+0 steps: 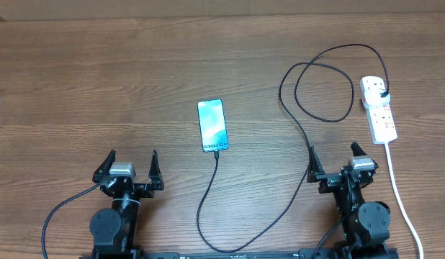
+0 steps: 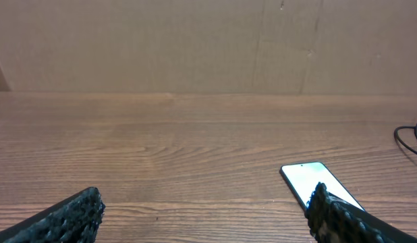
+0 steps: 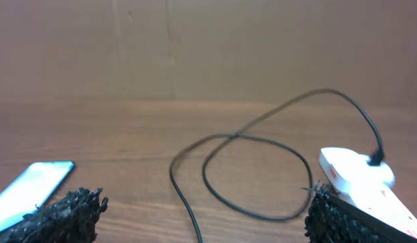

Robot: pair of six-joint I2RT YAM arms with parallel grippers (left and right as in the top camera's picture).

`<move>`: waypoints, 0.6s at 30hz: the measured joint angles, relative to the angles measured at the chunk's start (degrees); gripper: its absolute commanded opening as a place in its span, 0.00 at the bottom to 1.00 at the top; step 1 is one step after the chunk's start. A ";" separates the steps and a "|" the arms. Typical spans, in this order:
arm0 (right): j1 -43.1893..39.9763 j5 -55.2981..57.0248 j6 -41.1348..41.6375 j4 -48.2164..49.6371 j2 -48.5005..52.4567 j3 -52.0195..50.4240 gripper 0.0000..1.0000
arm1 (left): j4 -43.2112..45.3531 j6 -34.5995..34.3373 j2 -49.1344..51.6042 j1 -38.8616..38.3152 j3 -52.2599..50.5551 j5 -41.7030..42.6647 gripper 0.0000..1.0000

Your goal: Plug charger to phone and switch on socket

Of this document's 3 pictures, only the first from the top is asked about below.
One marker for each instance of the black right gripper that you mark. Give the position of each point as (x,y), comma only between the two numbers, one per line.
(329,180)

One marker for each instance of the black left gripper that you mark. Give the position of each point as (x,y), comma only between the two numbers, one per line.
(147,190)

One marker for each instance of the black smartphone with blue screen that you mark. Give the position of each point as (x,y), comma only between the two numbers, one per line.
(212,125)

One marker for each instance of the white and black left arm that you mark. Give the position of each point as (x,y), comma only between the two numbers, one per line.
(114,228)

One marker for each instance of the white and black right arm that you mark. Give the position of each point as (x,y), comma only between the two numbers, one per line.
(363,226)

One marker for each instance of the white charger plug adapter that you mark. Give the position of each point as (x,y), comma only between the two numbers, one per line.
(373,98)

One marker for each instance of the white power strip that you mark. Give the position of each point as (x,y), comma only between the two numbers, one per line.
(380,119)

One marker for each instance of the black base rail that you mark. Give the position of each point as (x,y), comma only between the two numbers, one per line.
(226,255)

